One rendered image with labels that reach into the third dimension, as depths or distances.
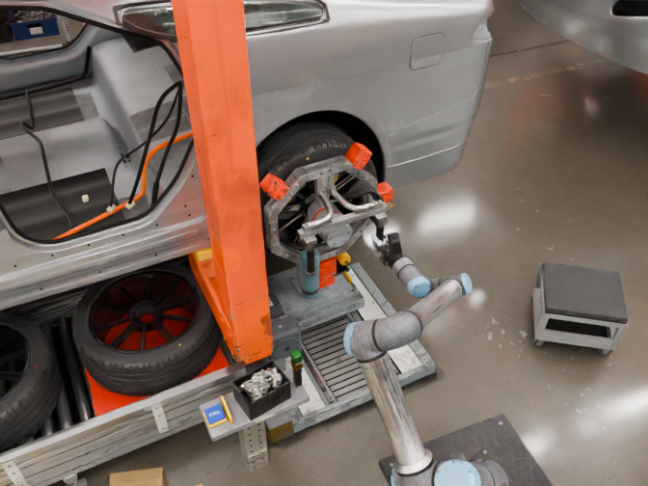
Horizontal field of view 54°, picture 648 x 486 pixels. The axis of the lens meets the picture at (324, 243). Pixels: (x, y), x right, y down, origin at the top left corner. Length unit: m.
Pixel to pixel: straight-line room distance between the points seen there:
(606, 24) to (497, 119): 1.22
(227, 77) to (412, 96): 1.28
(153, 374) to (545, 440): 1.84
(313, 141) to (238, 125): 0.86
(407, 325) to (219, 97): 0.98
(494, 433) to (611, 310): 0.97
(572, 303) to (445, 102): 1.19
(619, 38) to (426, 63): 1.90
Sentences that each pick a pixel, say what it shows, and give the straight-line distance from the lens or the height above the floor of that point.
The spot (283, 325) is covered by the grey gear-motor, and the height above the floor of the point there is 0.40.
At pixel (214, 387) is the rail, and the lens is 2.97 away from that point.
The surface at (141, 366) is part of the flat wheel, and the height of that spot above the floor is 0.50.
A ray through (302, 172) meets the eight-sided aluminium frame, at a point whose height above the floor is 1.12.
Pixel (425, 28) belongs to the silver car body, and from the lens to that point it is 2.89.
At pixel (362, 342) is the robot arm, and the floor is 0.97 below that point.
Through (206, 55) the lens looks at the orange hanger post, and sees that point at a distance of 1.87.
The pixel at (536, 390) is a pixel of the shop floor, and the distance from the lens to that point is 3.50.
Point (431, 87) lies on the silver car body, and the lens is 3.05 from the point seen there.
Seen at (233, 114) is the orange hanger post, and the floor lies 1.72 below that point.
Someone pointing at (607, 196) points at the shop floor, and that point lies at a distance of 4.82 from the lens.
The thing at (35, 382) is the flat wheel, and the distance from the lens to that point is 3.00.
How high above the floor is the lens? 2.74
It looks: 43 degrees down
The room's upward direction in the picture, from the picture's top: straight up
